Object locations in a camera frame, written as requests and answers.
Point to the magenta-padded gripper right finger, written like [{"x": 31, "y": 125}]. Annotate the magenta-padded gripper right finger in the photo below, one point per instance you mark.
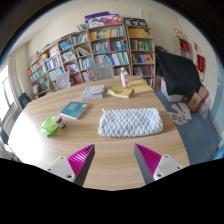
[{"x": 168, "y": 164}]

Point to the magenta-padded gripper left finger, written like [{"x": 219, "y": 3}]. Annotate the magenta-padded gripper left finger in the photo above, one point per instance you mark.
[{"x": 60, "y": 165}]

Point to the white waffle-textured towel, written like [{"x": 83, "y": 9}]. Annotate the white waffle-textured towel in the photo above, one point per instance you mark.
[{"x": 130, "y": 122}]

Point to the green plastic bag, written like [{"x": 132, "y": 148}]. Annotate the green plastic bag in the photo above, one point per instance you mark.
[{"x": 47, "y": 127}]

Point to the small jar with red lid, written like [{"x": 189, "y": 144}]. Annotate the small jar with red lid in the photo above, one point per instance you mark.
[{"x": 60, "y": 122}]

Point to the papers scattered on floor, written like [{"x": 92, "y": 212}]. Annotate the papers scattered on floor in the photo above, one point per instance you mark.
[{"x": 180, "y": 115}]

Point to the teal book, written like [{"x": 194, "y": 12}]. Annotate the teal book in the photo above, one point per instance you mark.
[{"x": 74, "y": 110}]

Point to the white box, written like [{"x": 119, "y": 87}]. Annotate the white box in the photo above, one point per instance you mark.
[{"x": 169, "y": 95}]

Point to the brown cardboard box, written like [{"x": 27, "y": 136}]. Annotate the brown cardboard box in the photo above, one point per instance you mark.
[{"x": 197, "y": 99}]

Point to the dark office chair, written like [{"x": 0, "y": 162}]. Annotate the dark office chair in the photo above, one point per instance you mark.
[{"x": 24, "y": 99}]

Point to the grey book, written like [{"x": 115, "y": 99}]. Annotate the grey book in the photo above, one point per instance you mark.
[{"x": 93, "y": 92}]

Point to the yellow-covered open booklet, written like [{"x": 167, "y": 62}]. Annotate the yellow-covered open booklet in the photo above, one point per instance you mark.
[{"x": 119, "y": 91}]

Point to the black cloth cover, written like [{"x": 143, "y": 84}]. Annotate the black cloth cover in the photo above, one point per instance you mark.
[{"x": 176, "y": 73}]

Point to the clear bottle with red label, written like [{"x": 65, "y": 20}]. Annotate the clear bottle with red label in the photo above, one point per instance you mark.
[{"x": 124, "y": 78}]

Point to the grey mesh office chair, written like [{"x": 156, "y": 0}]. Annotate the grey mesh office chair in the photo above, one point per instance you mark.
[{"x": 100, "y": 71}]

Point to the wooden bookshelf unit with books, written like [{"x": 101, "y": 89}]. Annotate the wooden bookshelf unit with books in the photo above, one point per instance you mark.
[{"x": 106, "y": 46}]

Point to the red wall banner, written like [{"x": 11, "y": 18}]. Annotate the red wall banner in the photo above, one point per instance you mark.
[{"x": 201, "y": 63}]

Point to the small wall shelf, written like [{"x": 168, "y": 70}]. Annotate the small wall shelf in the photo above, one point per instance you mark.
[{"x": 184, "y": 48}]

